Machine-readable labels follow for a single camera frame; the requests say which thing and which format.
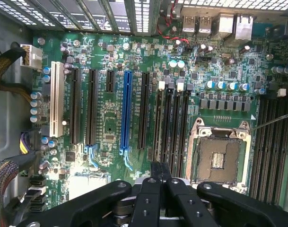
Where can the long black expansion slot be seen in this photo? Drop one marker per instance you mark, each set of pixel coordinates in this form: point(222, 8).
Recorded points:
point(143, 108)
point(75, 106)
point(91, 106)

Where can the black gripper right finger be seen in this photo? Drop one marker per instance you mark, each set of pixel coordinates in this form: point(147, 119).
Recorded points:
point(240, 208)

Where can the CPU socket with metal frame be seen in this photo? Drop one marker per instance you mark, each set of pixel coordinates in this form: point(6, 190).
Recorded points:
point(219, 156)

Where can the blue expansion slot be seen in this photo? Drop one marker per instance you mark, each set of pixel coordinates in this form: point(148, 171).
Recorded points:
point(126, 108)

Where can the thin metal locking lever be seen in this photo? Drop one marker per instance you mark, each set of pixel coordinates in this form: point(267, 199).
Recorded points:
point(273, 121)

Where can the black SATA port block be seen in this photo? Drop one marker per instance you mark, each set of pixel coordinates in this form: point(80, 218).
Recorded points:
point(37, 194)

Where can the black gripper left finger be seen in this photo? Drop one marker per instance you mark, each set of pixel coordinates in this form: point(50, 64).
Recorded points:
point(91, 203)

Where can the black RAM slot white latch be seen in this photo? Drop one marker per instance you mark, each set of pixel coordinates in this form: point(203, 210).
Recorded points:
point(277, 151)
point(158, 118)
point(177, 123)

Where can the metal USB port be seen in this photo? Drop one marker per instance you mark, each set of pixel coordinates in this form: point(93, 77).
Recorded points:
point(188, 23)
point(204, 23)

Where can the white power connector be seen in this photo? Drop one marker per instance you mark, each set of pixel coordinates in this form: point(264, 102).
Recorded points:
point(31, 56)

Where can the grey metal PC case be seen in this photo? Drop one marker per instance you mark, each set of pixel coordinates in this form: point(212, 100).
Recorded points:
point(6, 113)

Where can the white expansion slot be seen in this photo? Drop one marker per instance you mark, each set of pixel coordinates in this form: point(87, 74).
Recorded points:
point(56, 99)

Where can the square metal rear port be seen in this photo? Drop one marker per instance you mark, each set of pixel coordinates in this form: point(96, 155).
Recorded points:
point(224, 24)

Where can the metal ethernet port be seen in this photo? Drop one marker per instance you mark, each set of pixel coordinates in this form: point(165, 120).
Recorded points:
point(243, 27)

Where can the green motherboard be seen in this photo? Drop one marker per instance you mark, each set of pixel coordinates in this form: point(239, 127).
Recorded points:
point(115, 113)

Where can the short black expansion slot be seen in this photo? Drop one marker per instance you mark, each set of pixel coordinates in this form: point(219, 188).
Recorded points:
point(110, 81)

